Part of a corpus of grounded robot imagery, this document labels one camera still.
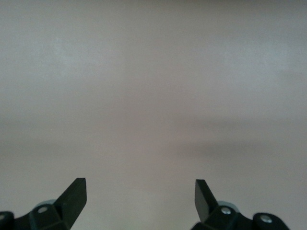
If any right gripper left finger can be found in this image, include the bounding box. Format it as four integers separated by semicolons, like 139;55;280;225
13;177;87;230

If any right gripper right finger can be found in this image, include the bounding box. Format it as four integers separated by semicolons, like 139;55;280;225
191;179;255;230

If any brown table cover sheet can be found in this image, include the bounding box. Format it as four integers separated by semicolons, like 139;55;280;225
0;0;307;230

